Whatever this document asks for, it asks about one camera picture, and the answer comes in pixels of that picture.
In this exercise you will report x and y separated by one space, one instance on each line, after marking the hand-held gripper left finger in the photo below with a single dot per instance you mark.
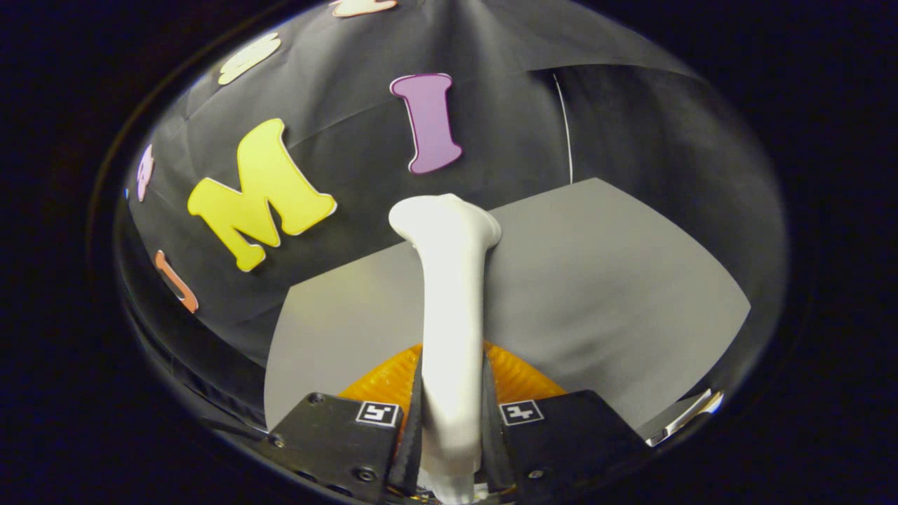
337 442

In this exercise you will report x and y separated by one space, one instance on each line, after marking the black backdrop cloth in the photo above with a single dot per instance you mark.
351 105

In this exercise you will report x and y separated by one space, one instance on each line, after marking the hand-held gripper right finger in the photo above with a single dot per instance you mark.
561 442

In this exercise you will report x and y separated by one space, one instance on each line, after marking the grey and beige cabinet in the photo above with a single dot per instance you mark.
596 294

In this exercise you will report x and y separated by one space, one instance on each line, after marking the white garment steamer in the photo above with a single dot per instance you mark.
452 315

